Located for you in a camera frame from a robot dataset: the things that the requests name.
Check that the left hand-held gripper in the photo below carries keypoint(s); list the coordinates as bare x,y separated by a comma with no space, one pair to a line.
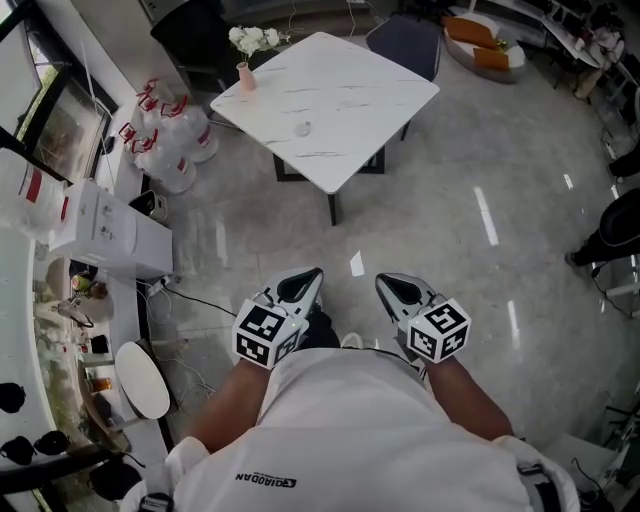
255,325

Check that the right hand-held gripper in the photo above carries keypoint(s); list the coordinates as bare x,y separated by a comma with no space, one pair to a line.
440,330

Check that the person's left forearm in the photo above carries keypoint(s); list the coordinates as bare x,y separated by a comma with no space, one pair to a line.
230,405

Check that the person's right forearm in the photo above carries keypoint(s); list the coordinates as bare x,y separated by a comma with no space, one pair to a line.
470,400

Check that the person's black trousers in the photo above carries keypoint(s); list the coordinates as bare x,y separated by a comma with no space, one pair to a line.
325,330

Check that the white paper scrap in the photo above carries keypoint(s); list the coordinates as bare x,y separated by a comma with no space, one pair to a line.
357,264

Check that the person's white shoe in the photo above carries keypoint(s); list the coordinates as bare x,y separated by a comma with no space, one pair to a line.
351,341

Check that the white power strip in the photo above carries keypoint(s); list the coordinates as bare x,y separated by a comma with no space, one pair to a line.
161,286

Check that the person's white shirt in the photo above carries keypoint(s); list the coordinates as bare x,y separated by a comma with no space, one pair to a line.
350,425

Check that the small beige waste bin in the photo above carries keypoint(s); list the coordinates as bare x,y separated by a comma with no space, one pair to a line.
147,205

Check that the white plastic bags, red print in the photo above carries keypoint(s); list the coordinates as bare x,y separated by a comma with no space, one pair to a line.
172,170

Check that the white round stool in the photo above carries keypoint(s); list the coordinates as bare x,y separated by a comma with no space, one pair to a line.
142,380

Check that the white cardboard box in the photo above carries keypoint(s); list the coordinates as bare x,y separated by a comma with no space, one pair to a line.
115,230

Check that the white marble table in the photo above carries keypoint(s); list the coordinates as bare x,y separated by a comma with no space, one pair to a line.
330,100

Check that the pink vase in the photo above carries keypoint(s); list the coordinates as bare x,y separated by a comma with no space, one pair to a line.
246,77

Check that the white round lounge seat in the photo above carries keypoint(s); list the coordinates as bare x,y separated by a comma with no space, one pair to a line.
500,75

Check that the blue chair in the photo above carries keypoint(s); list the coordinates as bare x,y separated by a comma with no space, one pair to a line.
405,45

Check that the orange cushion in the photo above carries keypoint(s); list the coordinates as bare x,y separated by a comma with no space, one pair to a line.
470,31
491,58

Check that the white flower bouquet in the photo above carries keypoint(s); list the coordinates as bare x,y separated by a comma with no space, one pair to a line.
255,40

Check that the large clear water bottle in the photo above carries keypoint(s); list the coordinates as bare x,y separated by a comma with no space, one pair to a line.
35,200

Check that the black office chair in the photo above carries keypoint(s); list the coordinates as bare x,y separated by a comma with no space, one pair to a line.
200,35

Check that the black face mask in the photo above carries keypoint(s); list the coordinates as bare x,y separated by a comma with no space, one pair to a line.
51,442
17,450
11,397

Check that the white desk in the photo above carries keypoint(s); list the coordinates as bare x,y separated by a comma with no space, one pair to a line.
565,30

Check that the black window frame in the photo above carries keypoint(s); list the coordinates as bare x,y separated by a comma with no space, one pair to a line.
90,95

